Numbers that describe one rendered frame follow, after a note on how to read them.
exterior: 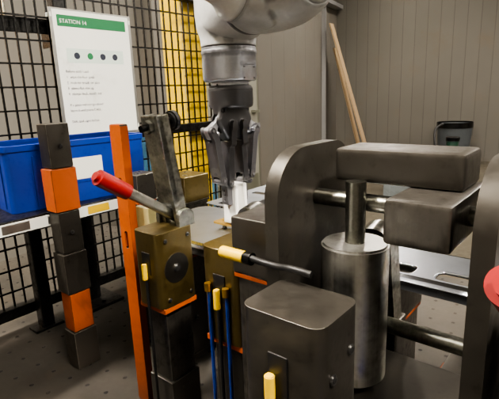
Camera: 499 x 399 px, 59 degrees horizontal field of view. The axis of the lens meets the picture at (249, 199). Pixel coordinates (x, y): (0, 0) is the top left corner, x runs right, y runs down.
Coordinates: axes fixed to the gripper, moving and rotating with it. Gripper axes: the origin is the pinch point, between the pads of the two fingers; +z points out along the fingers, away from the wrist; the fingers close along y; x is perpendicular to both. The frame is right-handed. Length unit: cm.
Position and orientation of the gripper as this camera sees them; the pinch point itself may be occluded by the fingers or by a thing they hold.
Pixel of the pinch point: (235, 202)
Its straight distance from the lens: 77.7
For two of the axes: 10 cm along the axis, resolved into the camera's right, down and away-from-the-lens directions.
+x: -7.7, -1.2, 6.3
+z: 0.4, 9.7, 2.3
